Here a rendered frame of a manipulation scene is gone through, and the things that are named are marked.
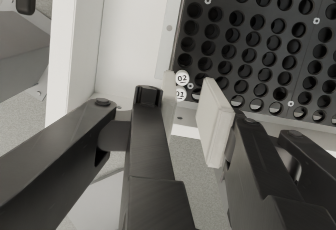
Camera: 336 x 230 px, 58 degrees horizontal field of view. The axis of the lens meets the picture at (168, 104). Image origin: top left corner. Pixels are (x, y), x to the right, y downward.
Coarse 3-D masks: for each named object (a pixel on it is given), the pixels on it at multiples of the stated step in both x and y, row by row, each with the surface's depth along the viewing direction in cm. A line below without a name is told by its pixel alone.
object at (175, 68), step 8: (192, 0) 25; (200, 0) 25; (184, 8) 25; (184, 16) 25; (200, 16) 25; (184, 24) 26; (200, 24) 26; (184, 32) 26; (200, 32) 26; (176, 48) 26; (192, 48) 27; (176, 56) 26; (192, 56) 26; (176, 64) 27; (192, 64) 27; (192, 72) 27
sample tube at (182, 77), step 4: (176, 72) 27; (180, 72) 26; (184, 72) 26; (176, 76) 26; (180, 76) 26; (184, 76) 26; (188, 76) 26; (176, 80) 26; (180, 80) 26; (184, 80) 26; (188, 80) 26; (180, 84) 26; (184, 84) 26
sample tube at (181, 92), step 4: (176, 88) 26; (180, 88) 26; (184, 88) 27; (176, 92) 26; (180, 92) 26; (184, 92) 26; (176, 96) 26; (180, 96) 26; (184, 96) 26; (180, 100) 26
